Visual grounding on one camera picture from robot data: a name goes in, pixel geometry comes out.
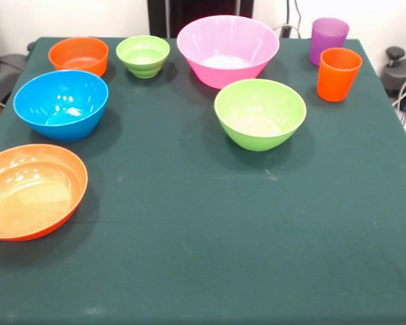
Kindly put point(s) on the small orange bowl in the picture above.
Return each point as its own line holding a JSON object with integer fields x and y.
{"x": 78, "y": 50}

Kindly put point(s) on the black rounded base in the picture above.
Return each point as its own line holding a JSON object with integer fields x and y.
{"x": 392, "y": 78}

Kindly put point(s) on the dark green tablecloth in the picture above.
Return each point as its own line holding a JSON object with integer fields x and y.
{"x": 189, "y": 220}

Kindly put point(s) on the black power adapter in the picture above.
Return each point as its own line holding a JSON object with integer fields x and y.
{"x": 285, "y": 31}

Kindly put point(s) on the large green bowl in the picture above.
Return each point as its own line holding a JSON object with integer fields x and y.
{"x": 257, "y": 108}

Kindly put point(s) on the purple cup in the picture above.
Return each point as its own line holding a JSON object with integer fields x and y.
{"x": 328, "y": 37}

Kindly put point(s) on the large pink bowl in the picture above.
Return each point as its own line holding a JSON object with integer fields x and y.
{"x": 226, "y": 44}

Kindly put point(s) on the black clamp knob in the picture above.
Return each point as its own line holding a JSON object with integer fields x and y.
{"x": 395, "y": 52}

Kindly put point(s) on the small green ribbed bowl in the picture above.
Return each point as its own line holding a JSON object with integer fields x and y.
{"x": 143, "y": 54}

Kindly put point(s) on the dark grey chair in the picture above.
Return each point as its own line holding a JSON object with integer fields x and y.
{"x": 3, "y": 78}

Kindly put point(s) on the orange cup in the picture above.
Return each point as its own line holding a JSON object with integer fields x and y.
{"x": 338, "y": 78}

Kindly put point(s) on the blue bowl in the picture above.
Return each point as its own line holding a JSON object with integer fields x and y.
{"x": 61, "y": 101}

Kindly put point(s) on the wide shallow orange bowl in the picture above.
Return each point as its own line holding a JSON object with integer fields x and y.
{"x": 30, "y": 193}

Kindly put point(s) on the small black knob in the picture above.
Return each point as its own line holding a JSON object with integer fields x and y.
{"x": 31, "y": 46}

